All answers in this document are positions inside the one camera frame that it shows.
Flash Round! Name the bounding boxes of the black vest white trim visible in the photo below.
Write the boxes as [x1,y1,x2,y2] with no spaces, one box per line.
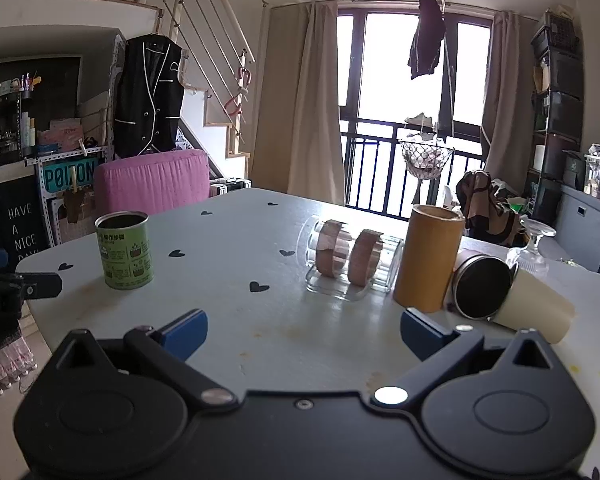
[112,35,186,159]

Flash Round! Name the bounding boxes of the black storage rack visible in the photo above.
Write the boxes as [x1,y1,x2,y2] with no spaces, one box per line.
[529,7,587,227]

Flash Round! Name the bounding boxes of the wide beige curtain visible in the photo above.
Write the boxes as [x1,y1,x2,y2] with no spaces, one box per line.
[250,2,346,207]

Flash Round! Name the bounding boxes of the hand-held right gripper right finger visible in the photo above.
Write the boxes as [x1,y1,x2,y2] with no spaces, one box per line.
[370,307,557,408]

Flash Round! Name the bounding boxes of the staircase railing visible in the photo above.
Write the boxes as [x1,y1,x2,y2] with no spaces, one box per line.
[155,0,257,147]

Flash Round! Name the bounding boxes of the hanging wire basket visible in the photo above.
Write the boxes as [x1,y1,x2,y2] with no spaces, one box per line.
[399,132,456,181]

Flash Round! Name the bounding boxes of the tall bamboo tube cup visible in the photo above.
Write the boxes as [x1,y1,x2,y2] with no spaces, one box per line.
[392,204,466,314]

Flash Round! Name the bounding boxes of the teal plate sign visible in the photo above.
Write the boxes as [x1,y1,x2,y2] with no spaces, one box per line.
[42,157,99,194]

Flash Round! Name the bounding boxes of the brown bag on chair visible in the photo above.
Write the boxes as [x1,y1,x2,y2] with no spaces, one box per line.
[455,170,525,247]

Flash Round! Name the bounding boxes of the narrow beige curtain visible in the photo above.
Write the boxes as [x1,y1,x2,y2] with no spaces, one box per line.
[480,10,537,182]

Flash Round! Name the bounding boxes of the black lettered banner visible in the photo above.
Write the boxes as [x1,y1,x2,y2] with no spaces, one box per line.
[0,179,52,262]

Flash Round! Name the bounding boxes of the grey storage box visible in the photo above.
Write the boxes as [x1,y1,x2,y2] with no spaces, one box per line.
[554,185,600,279]

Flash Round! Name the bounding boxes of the green printed tin can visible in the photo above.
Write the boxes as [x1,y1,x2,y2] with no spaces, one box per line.
[95,211,156,291]

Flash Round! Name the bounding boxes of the hanging dark jacket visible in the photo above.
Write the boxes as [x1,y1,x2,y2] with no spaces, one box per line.
[407,0,447,80]

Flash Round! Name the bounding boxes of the black balcony railing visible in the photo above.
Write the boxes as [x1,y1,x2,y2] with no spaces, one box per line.
[340,119,487,222]

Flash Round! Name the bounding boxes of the clear glass cup cork bands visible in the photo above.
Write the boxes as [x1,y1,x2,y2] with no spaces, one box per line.
[300,215,406,302]

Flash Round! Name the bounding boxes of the clear glass goblet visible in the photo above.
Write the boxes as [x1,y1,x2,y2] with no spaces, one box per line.
[506,217,557,281]

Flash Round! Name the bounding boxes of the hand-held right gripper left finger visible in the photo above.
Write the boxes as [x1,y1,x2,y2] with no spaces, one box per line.
[52,309,236,408]

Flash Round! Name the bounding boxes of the pink covered chair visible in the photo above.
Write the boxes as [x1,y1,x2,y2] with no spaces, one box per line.
[94,149,211,217]

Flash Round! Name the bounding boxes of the heart print tablecloth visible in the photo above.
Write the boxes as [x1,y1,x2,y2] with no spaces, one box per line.
[15,187,600,480]

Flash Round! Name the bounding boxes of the pack of pink bottles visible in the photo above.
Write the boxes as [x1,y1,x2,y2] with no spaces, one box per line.
[0,334,37,402]

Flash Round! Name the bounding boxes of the cream paper cup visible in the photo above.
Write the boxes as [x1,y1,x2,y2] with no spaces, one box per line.
[490,267,577,345]

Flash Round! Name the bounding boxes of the cluttered wall shelf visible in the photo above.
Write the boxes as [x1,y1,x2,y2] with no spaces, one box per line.
[0,55,117,171]

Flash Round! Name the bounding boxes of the metal rimmed tin cup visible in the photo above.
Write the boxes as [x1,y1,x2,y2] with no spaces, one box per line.
[442,248,519,322]

